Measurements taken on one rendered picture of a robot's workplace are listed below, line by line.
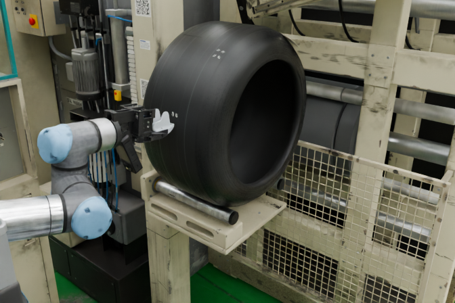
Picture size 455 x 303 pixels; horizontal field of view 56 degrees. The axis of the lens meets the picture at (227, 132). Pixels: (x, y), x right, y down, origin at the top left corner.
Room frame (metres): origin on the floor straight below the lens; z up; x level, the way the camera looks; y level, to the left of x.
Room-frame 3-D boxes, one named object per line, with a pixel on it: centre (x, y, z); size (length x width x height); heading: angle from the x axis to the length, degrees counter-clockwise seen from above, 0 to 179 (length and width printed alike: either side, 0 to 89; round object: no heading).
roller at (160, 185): (1.23, 0.11, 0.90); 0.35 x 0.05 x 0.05; 52
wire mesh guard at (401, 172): (1.47, -0.36, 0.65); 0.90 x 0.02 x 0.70; 52
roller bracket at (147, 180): (1.46, 0.17, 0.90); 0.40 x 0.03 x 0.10; 142
